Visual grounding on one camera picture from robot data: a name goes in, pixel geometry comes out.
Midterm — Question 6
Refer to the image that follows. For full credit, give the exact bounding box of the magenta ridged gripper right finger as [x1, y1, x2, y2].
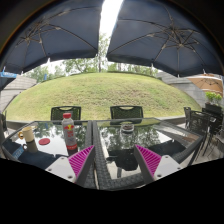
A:
[133, 144, 184, 184]

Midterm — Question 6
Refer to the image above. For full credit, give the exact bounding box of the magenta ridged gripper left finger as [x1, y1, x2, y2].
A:
[45, 144, 96, 185]

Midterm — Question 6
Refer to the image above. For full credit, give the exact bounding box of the right wicker glass-top table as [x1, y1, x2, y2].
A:
[92, 118, 203, 190]

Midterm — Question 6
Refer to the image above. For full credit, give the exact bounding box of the wicker glass-top table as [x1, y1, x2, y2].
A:
[92, 118, 203, 190]
[2, 121, 96, 189]

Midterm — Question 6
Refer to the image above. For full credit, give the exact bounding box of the clear bottle with red cap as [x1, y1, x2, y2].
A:
[62, 113, 77, 151]

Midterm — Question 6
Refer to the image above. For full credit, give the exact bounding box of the glass ashtray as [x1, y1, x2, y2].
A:
[121, 123, 134, 133]

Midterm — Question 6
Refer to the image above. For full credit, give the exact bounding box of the left wicker glass-top table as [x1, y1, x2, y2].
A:
[2, 121, 96, 189]

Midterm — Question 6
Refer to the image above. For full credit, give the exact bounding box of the red round lid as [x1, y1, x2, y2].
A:
[39, 138, 50, 145]

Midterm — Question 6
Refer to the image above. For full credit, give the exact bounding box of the left dark green chair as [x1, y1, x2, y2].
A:
[50, 106, 81, 120]

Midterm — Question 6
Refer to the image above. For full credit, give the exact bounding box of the dark green chair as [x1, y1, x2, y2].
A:
[110, 105, 143, 119]
[50, 106, 81, 120]

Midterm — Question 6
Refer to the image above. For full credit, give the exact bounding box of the right dark green chair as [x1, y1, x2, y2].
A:
[110, 105, 143, 119]

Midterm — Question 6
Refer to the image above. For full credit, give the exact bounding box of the dark chair at far right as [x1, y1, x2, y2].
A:
[184, 107, 191, 129]

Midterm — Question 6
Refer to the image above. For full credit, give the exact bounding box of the dark side table far right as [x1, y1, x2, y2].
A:
[188, 108, 224, 158]

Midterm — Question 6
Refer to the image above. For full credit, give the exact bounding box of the green potted plants planter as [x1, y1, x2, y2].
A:
[205, 91, 222, 114]

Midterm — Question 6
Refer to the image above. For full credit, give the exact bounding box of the orange patio umbrella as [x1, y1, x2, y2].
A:
[188, 75, 223, 95]

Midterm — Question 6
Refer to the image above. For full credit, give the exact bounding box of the right navy patio umbrella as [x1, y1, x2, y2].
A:
[107, 0, 224, 77]

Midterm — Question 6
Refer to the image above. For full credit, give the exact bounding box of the navy patio umbrella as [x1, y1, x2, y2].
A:
[107, 0, 224, 77]
[0, 0, 105, 90]

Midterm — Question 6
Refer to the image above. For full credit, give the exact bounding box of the left navy patio umbrella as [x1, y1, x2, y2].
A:
[0, 0, 105, 90]

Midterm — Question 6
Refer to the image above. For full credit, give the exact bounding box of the cream mug with yellow handle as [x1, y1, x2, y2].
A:
[18, 126, 34, 142]

